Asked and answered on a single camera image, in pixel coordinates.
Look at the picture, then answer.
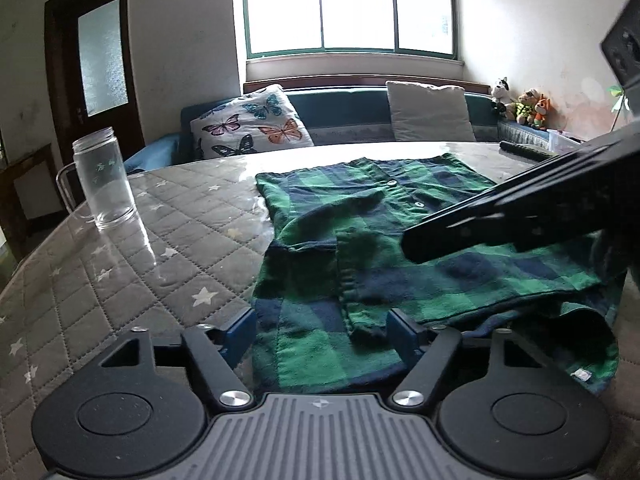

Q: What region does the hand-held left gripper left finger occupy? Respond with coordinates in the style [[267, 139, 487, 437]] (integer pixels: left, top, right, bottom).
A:
[[97, 307, 257, 411]]

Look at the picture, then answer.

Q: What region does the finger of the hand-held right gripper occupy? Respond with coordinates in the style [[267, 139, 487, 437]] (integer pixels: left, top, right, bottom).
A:
[[402, 175, 640, 265], [422, 126, 640, 222]]

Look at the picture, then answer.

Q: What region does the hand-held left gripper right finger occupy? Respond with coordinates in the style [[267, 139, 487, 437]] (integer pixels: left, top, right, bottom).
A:
[[386, 308, 543, 408]]

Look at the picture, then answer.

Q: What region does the green and navy plaid shirt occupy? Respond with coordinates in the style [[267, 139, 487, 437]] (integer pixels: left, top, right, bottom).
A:
[[252, 155, 626, 396]]

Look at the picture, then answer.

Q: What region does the clear plastic box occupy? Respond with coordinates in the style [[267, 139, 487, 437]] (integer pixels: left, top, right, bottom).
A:
[[547, 129, 583, 153]]

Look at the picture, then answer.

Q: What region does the black remote control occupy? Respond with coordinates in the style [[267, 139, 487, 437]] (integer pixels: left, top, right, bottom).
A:
[[500, 140, 556, 162]]

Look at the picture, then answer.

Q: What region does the small green plant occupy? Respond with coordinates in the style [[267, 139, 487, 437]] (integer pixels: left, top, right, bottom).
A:
[[606, 85, 633, 131]]

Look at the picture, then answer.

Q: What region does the orange plush toy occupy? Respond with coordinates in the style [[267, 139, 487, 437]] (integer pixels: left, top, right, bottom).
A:
[[532, 95, 551, 131]]

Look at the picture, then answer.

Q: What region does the green and yellow plush toy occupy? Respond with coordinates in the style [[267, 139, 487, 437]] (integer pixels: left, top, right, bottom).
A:
[[515, 89, 538, 126]]

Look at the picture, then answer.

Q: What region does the black and white cow plush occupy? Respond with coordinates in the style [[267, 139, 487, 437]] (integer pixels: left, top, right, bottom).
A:
[[490, 77, 512, 113]]

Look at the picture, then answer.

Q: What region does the plain grey pillow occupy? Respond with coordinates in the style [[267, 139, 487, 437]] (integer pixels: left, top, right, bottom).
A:
[[386, 81, 477, 143]]

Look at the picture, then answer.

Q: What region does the blue sofa with wooden back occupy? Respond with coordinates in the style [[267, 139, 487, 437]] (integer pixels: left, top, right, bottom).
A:
[[122, 76, 586, 176]]

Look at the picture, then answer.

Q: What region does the white butterfly print pillow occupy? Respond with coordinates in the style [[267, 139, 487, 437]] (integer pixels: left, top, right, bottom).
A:
[[191, 84, 315, 161]]

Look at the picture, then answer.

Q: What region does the green framed window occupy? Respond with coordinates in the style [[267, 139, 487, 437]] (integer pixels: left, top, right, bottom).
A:
[[240, 0, 458, 61]]

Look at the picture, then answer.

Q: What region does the low dark wooden sideboard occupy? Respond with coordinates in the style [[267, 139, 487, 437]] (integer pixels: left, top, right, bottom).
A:
[[0, 142, 56, 256]]

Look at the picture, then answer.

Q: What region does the dark wooden door, frosted pane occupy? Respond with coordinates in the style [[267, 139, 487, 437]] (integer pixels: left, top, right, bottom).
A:
[[44, 0, 146, 166]]

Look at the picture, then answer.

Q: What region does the clear glass mug with handle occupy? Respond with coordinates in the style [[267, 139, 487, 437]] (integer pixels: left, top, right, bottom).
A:
[[56, 127, 137, 232]]

